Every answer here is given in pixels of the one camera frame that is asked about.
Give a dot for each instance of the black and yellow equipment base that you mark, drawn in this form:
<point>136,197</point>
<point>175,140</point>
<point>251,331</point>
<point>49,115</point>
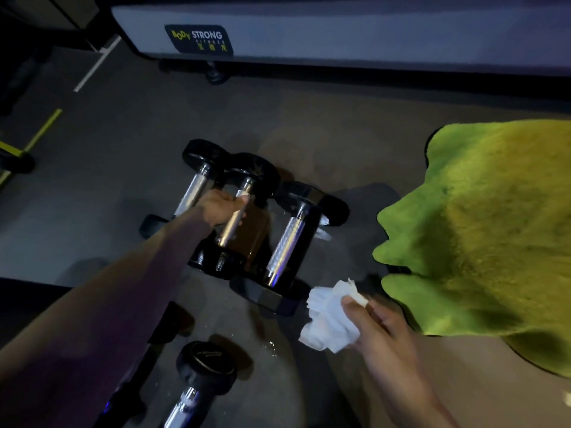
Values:
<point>15,158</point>

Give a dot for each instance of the dark dumbbell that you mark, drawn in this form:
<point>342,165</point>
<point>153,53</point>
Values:
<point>171,323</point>

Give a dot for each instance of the person's left forearm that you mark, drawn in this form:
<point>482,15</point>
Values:
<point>111,303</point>

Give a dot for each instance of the gray padded bench with label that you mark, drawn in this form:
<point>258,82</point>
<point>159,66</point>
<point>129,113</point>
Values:
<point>357,31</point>

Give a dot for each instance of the person's right forearm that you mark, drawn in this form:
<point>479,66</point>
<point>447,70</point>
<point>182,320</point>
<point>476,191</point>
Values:
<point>412,396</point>

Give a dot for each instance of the person's right hand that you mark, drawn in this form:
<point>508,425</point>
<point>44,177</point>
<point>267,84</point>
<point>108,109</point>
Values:
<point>387,338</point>

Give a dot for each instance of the green fuzzy towel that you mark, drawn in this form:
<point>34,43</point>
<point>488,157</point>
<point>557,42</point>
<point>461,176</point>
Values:
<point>486,227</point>

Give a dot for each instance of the white tissue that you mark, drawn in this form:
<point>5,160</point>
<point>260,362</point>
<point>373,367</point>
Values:
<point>328,318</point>

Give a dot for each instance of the person's left hand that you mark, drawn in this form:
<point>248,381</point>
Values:
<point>217,209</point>

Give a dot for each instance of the black bench wheel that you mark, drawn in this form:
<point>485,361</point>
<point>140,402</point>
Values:
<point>217,74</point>

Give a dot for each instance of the person's right thumb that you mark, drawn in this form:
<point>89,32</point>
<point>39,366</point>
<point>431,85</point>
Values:
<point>357,314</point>

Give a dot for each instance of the person's left fingers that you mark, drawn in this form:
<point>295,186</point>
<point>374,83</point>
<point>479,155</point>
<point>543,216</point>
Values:
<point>242,208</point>

